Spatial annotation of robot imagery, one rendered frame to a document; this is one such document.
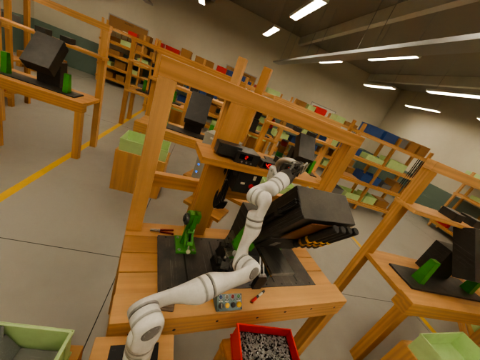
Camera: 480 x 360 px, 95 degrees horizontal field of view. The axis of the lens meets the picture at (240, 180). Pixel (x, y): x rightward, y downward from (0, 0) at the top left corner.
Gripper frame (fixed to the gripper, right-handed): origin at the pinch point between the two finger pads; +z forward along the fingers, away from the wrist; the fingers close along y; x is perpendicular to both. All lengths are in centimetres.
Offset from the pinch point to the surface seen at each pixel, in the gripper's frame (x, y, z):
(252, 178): 26.8, -27.9, 2.4
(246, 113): 44.6, 6.7, 9.2
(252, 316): -20, -77, -41
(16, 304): 111, -128, -142
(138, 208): 68, -48, -56
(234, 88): 51, 20, 4
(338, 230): -30.2, -17.6, -3.4
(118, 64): 946, -243, 302
